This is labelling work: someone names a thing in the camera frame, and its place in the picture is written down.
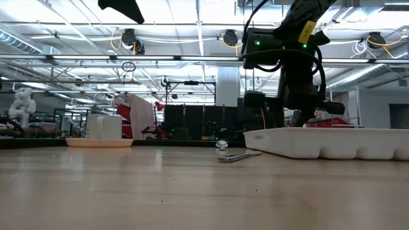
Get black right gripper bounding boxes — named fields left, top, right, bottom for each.
left=244, top=41, right=346, bottom=128

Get red storage bins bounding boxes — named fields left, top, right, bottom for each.
left=306, top=116, right=352, bottom=129

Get black partition panels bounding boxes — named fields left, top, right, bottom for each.
left=164, top=97, right=285, bottom=141

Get white sheet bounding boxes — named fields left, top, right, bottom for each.
left=127, top=92, right=156, bottom=141

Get white plastic cutlery tray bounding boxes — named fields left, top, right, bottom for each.
left=243, top=126, right=409, bottom=161

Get black hanging cable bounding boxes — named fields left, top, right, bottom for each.
left=242, top=0, right=247, bottom=98
left=251, top=0, right=256, bottom=93

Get white column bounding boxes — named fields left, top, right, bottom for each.
left=215, top=66, right=241, bottom=108

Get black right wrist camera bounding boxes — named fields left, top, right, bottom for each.
left=242, top=27, right=284, bottom=70

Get red cabinet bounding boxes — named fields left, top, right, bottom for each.
left=115, top=102, right=132, bottom=139

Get black overhead rig frame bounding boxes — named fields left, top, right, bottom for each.
left=0, top=54, right=409, bottom=64

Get yellow tag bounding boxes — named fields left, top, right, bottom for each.
left=298, top=20, right=318, bottom=45

